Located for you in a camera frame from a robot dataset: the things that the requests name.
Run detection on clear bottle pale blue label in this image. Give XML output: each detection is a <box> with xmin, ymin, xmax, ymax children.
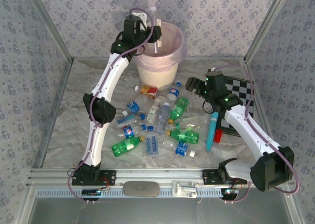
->
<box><xmin>145</xmin><ymin>126</ymin><xmax>160</xmax><ymax>160</ymax></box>

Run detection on cream ribbed waste bin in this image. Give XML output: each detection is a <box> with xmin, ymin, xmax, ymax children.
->
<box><xmin>136</xmin><ymin>59</ymin><xmax>179</xmax><ymax>91</ymax></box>

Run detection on orange red label bottle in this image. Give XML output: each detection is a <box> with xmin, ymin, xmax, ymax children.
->
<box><xmin>134</xmin><ymin>85</ymin><xmax>158</xmax><ymax>97</ymax></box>

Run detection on grey oval pad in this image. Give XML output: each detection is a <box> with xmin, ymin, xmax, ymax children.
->
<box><xmin>122</xmin><ymin>181</ymin><xmax>160</xmax><ymax>197</ymax></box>

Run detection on black and white chessboard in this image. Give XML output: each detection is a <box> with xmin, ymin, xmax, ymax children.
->
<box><xmin>219</xmin><ymin>76</ymin><xmax>255</xmax><ymax>137</ymax></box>

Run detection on aluminium frame post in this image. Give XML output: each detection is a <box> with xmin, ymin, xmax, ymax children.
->
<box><xmin>243</xmin><ymin>0</ymin><xmax>293</xmax><ymax>64</ymax></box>
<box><xmin>23</xmin><ymin>0</ymin><xmax>74</xmax><ymax>64</ymax></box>

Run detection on small red block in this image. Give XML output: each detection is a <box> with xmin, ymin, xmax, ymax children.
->
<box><xmin>213</xmin><ymin>129</ymin><xmax>223</xmax><ymax>144</ymax></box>

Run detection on slotted metal strip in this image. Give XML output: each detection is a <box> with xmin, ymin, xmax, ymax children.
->
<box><xmin>36</xmin><ymin>188</ymin><xmax>237</xmax><ymax>199</ymax></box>

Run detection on small circuit board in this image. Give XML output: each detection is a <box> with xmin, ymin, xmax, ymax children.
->
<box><xmin>221</xmin><ymin>188</ymin><xmax>239</xmax><ymax>197</ymax></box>
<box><xmin>81</xmin><ymin>188</ymin><xmax>103</xmax><ymax>197</ymax></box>

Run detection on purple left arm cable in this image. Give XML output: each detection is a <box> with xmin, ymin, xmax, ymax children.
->
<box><xmin>67</xmin><ymin>8</ymin><xmax>155</xmax><ymax>205</ymax></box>

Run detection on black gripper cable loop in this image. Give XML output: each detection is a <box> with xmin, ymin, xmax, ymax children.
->
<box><xmin>202</xmin><ymin>99</ymin><xmax>215</xmax><ymax>115</ymax></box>

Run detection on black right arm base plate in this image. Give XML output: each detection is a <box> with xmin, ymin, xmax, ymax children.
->
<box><xmin>202</xmin><ymin>169</ymin><xmax>247</xmax><ymax>185</ymax></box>

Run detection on pink plastic bin liner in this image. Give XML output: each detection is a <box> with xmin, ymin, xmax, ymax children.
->
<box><xmin>130</xmin><ymin>21</ymin><xmax>188</xmax><ymax>71</ymax></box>

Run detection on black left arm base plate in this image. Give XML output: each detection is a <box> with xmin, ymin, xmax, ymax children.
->
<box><xmin>71</xmin><ymin>169</ymin><xmax>117</xmax><ymax>187</ymax></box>

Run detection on clear bottle white cap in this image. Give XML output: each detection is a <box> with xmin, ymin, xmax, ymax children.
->
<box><xmin>148</xmin><ymin>6</ymin><xmax>163</xmax><ymax>54</ymax></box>

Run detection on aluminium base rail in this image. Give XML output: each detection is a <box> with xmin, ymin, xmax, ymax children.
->
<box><xmin>27</xmin><ymin>168</ymin><xmax>295</xmax><ymax>187</ymax></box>

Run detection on aluminium side rail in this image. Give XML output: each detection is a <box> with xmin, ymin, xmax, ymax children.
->
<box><xmin>33</xmin><ymin>59</ymin><xmax>74</xmax><ymax>169</ymax></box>
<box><xmin>243</xmin><ymin>58</ymin><xmax>278</xmax><ymax>167</ymax></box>

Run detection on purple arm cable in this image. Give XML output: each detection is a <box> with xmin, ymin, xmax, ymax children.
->
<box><xmin>211</xmin><ymin>63</ymin><xmax>301</xmax><ymax>204</ymax></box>
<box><xmin>67</xmin><ymin>8</ymin><xmax>155</xmax><ymax>205</ymax></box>

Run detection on clear bottle green white label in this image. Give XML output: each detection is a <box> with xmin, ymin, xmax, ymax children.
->
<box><xmin>146</xmin><ymin>97</ymin><xmax>163</xmax><ymax>125</ymax></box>

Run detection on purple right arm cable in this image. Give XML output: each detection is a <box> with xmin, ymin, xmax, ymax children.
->
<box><xmin>211</xmin><ymin>63</ymin><xmax>301</xmax><ymax>204</ymax></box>

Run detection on clear bottle blue strip label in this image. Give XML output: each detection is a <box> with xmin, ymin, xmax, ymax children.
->
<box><xmin>116</xmin><ymin>113</ymin><xmax>146</xmax><ymax>129</ymax></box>

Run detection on blue label bottle white cap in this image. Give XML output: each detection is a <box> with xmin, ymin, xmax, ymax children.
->
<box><xmin>122</xmin><ymin>100</ymin><xmax>148</xmax><ymax>117</ymax></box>
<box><xmin>174</xmin><ymin>141</ymin><xmax>196</xmax><ymax>158</ymax></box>

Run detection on turquoise plastic tube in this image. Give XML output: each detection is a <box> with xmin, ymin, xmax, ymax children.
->
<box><xmin>205</xmin><ymin>111</ymin><xmax>219</xmax><ymax>152</ymax></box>

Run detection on metal latch bracket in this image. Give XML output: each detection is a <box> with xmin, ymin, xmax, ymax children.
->
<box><xmin>171</xmin><ymin>180</ymin><xmax>198</xmax><ymax>198</ymax></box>

